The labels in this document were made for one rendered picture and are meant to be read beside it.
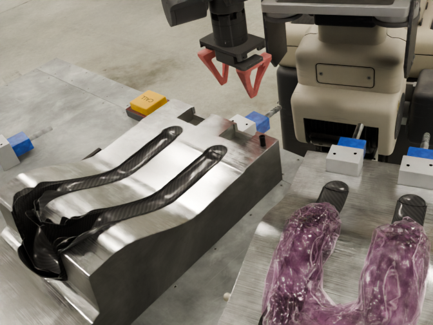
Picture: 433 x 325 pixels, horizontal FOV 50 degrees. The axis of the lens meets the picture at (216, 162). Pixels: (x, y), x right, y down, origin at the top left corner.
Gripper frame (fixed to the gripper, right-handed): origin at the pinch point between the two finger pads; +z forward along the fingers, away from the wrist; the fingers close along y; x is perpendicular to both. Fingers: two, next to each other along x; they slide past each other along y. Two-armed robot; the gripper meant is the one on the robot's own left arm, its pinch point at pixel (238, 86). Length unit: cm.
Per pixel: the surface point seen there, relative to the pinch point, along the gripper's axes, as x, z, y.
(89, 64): 63, 94, -229
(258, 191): -10.3, 10.4, 13.8
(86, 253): -39.2, -0.4, 13.5
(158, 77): 80, 94, -171
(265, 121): 3.6, 8.9, 2.4
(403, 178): 2.2, 5.8, 32.2
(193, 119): -6.4, 6.6, -6.9
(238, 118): -0.3, 7.4, -0.7
